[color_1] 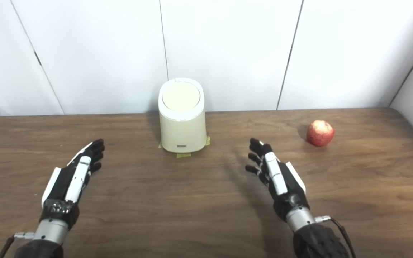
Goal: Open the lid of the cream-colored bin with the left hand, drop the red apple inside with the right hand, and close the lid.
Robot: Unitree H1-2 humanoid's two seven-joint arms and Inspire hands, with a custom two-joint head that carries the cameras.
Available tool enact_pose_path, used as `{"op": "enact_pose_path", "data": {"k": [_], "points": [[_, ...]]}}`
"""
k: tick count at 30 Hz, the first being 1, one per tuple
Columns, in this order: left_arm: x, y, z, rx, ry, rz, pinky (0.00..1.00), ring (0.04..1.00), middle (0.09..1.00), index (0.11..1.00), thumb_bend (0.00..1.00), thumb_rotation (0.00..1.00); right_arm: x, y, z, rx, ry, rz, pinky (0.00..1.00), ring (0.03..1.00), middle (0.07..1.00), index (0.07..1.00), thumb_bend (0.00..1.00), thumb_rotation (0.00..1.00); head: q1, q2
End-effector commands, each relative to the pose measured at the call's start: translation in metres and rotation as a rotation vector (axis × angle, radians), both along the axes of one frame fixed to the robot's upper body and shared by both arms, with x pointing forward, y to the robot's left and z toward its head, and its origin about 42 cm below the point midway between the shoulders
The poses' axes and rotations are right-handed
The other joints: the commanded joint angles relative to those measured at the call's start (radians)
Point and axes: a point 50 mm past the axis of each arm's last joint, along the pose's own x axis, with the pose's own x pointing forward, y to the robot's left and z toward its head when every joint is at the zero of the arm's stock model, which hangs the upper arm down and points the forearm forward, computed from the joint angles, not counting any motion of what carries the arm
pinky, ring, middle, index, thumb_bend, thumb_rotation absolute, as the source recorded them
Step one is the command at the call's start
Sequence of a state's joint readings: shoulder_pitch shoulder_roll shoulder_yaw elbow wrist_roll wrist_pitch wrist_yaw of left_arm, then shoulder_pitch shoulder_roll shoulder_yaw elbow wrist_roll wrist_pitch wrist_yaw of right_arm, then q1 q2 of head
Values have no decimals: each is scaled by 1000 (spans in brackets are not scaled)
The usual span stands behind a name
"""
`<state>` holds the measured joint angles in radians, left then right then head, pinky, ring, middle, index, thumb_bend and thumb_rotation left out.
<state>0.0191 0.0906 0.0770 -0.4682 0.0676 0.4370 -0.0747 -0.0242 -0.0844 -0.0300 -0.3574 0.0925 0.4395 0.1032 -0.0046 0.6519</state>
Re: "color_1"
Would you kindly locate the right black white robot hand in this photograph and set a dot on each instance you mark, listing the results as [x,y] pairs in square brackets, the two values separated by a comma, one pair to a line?
[284,184]

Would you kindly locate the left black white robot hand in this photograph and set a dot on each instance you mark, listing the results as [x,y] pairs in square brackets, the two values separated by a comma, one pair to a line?
[65,186]

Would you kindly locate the red apple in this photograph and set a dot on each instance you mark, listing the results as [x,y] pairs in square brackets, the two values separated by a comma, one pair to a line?
[320,133]

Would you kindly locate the cream round bin lid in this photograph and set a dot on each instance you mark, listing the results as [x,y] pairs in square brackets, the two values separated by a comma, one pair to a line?
[181,96]

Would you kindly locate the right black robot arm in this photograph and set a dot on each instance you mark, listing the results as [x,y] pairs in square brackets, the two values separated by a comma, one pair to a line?
[314,240]

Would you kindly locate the cream-colored bin body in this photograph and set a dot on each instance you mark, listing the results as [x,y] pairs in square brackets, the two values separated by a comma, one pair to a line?
[183,130]

